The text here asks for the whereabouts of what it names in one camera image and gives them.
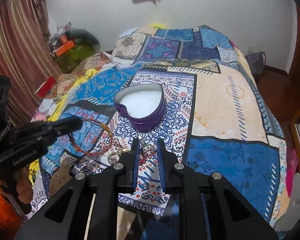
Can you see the blue patchwork bedspread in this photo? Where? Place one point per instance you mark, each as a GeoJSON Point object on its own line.
{"type": "Point", "coordinates": [214, 117]}

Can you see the yellow object behind bed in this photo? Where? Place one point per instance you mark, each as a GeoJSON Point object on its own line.
{"type": "Point", "coordinates": [158, 25]}

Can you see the purple heart-shaped tin box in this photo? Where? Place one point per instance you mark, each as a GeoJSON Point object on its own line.
{"type": "Point", "coordinates": [143, 105]}

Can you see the patterned orange blanket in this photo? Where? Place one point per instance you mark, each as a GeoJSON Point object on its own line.
{"type": "Point", "coordinates": [66, 81]}

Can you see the green cloth covered stand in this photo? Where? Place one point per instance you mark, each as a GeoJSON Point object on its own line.
{"type": "Point", "coordinates": [73, 57]}

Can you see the striped brown curtain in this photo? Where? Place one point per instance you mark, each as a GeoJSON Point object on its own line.
{"type": "Point", "coordinates": [24, 55]}

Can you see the yellow cloth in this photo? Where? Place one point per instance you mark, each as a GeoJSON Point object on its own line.
{"type": "Point", "coordinates": [34, 166]}

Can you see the dark bag on floor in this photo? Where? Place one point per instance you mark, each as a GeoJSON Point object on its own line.
{"type": "Point", "coordinates": [257, 62]}

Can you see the wooden wardrobe frame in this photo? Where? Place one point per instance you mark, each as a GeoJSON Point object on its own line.
{"type": "Point", "coordinates": [294, 81]}

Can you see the dark green plush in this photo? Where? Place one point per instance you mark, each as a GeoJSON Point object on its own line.
{"type": "Point", "coordinates": [82, 36]}

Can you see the orange box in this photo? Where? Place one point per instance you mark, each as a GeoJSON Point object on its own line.
{"type": "Point", "coordinates": [64, 48]}

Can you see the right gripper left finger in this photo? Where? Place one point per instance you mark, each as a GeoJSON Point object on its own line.
{"type": "Point", "coordinates": [86, 206]}

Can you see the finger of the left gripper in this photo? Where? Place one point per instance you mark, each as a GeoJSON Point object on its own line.
{"type": "Point", "coordinates": [62, 127]}

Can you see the red box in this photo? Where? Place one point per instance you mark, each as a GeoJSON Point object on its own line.
{"type": "Point", "coordinates": [45, 87]}

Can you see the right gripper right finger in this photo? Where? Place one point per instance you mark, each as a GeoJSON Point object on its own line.
{"type": "Point", "coordinates": [210, 207]}

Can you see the person's left hand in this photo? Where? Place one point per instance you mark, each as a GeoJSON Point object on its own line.
{"type": "Point", "coordinates": [24, 186]}

